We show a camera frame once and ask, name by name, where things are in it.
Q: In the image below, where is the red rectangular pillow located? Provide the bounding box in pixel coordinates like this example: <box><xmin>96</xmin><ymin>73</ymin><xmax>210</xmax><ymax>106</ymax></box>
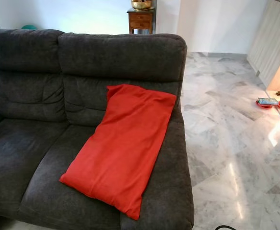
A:
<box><xmin>59</xmin><ymin>84</ymin><xmax>177</xmax><ymax>220</ymax></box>

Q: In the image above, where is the dark grey fabric sofa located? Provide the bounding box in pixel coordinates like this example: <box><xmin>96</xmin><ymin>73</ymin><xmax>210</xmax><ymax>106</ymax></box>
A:
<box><xmin>0</xmin><ymin>29</ymin><xmax>195</xmax><ymax>230</ymax></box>

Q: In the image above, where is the brass bowl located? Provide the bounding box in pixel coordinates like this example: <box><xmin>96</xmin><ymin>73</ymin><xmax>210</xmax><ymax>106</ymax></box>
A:
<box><xmin>131</xmin><ymin>0</ymin><xmax>153</xmax><ymax>11</ymax></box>

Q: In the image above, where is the white panelled cabinet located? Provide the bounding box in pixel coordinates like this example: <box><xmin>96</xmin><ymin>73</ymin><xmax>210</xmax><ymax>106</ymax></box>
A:
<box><xmin>247</xmin><ymin>0</ymin><xmax>280</xmax><ymax>92</ymax></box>

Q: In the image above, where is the blue flat box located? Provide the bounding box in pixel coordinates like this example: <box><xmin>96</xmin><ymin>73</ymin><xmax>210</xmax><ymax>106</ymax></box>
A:
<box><xmin>258</xmin><ymin>98</ymin><xmax>279</xmax><ymax>105</ymax></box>

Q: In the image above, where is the brown wooden side table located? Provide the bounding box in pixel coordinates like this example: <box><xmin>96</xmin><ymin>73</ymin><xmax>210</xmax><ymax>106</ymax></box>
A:
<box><xmin>128</xmin><ymin>8</ymin><xmax>155</xmax><ymax>35</ymax></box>

